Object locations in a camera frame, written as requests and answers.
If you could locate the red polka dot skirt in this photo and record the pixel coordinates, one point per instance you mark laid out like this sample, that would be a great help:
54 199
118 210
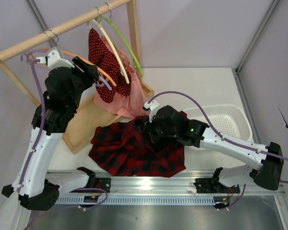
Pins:
99 54

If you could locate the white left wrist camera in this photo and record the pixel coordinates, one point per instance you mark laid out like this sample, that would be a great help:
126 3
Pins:
54 58

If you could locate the red plaid skirt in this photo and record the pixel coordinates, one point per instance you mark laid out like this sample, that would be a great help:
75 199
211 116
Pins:
122 150

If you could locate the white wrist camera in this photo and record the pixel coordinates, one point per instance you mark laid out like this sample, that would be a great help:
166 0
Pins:
54 58
152 108

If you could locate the purple plastic hanger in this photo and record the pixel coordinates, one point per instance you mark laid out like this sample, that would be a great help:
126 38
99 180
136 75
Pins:
29 58

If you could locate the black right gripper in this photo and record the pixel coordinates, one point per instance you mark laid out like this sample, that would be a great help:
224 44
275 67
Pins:
148 128

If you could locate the pink skirt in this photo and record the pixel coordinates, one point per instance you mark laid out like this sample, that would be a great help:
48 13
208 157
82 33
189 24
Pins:
127 106

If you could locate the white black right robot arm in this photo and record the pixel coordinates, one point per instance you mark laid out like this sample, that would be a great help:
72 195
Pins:
262 164

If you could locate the orange plastic hanger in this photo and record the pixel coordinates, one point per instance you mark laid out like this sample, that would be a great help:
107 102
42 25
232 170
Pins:
103 74

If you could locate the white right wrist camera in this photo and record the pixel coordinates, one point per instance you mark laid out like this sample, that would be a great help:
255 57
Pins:
152 108

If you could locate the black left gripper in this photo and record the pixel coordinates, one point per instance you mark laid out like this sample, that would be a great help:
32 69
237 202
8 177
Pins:
85 69

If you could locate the cream plastic hanger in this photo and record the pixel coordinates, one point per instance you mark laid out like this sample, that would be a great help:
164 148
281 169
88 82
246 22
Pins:
122 68

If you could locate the wooden clothes rack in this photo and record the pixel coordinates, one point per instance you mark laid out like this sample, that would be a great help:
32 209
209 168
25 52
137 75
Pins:
89 116

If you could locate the white perforated plastic basket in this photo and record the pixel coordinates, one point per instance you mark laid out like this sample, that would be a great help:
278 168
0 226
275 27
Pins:
226 118

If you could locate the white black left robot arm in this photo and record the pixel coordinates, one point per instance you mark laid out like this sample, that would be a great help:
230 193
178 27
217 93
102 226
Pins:
31 188

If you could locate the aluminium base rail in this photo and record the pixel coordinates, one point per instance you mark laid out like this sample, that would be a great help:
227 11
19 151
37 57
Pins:
180 184

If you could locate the white slotted cable duct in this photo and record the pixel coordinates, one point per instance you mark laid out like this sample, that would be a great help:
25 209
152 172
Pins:
135 200

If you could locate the aluminium frame post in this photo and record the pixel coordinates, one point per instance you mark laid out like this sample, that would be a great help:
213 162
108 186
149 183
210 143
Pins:
258 34

